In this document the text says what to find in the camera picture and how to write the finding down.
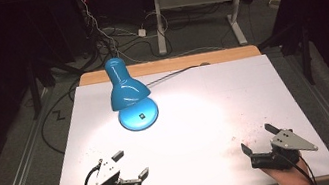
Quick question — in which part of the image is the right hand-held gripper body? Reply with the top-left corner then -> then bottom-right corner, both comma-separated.
246,123 -> 322,177

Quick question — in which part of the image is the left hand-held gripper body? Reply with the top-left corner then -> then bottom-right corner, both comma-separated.
90,152 -> 144,185

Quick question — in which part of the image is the blue desk lamp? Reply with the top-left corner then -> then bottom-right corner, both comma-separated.
102,52 -> 162,136

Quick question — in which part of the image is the person's right hand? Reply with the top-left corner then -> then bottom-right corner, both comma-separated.
260,158 -> 314,185

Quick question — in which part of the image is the white board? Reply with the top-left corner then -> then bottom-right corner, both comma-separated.
32,44 -> 329,185

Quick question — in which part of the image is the black metal stand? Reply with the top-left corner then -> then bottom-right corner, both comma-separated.
295,23 -> 318,87
24,59 -> 45,121

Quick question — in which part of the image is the wooden table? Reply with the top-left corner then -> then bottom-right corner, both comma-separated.
36,35 -> 329,185

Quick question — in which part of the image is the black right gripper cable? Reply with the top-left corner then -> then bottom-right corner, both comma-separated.
277,147 -> 318,185

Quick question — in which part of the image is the black floor cable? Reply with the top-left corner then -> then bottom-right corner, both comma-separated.
33,82 -> 93,158

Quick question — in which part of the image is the black lamp cord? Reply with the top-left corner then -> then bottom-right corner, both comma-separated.
143,61 -> 213,87

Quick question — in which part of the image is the bundle of floor cables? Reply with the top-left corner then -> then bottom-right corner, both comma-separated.
75,0 -> 161,73

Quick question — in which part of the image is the white metal desk frame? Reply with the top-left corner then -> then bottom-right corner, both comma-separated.
150,0 -> 255,60

